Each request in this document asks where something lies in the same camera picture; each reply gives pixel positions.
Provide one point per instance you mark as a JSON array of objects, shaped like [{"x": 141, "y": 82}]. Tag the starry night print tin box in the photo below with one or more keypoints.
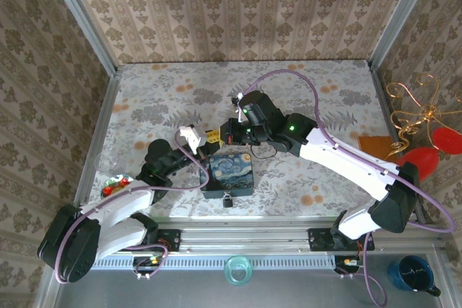
[{"x": 229, "y": 172}]

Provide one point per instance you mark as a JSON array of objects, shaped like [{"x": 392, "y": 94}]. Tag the small black padlock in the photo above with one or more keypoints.
[{"x": 227, "y": 201}]

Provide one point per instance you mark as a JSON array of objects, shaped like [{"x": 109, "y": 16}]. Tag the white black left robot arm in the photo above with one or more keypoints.
[{"x": 119, "y": 210}]

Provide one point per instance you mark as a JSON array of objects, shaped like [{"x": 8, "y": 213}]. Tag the floral tablecloth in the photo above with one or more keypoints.
[{"x": 216, "y": 84}]

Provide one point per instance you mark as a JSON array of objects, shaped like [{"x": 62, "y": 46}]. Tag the red candy wrapper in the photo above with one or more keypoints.
[{"x": 114, "y": 185}]

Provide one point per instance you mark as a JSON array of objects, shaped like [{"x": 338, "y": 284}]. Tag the clear drinking glass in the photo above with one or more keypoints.
[{"x": 106, "y": 162}]

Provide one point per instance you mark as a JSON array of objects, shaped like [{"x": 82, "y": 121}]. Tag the black connector board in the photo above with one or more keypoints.
[
  {"x": 346, "y": 264},
  {"x": 144, "y": 263}
]

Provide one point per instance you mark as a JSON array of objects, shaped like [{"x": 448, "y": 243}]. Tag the orange mat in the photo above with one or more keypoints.
[{"x": 375, "y": 145}]

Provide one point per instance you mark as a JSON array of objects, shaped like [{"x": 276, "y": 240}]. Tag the teal glass cup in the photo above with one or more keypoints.
[{"x": 237, "y": 270}]

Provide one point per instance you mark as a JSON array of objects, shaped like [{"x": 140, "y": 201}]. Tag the dark blue mug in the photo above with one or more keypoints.
[{"x": 411, "y": 273}]

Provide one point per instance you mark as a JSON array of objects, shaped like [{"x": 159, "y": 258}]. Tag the aluminium frame side rail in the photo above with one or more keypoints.
[
  {"x": 108, "y": 106},
  {"x": 378, "y": 86}
]

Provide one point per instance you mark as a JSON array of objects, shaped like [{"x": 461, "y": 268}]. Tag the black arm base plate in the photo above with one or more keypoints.
[
  {"x": 319, "y": 239},
  {"x": 169, "y": 239}
]

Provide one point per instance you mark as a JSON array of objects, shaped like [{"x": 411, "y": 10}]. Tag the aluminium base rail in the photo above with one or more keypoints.
[{"x": 245, "y": 239}]

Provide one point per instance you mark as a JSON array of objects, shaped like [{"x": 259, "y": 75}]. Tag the aluminium frame post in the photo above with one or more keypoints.
[
  {"x": 400, "y": 16},
  {"x": 82, "y": 16}
]

